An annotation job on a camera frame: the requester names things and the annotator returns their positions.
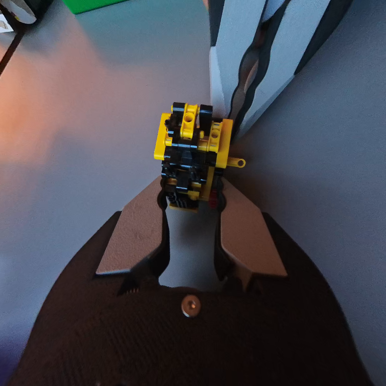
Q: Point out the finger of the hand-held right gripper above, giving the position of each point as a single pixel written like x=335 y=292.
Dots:
x=289 y=48
x=235 y=36

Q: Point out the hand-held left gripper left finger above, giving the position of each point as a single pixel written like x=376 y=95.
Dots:
x=135 y=238

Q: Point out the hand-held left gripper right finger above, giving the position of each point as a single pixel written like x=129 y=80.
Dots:
x=247 y=238

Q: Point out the yellow black lego model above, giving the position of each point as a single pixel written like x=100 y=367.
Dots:
x=193 y=150

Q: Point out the green plastic box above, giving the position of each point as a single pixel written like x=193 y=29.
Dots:
x=93 y=6

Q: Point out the black round container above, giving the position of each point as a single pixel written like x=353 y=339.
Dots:
x=27 y=9

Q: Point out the white paper slip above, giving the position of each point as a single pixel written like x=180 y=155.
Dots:
x=4 y=24

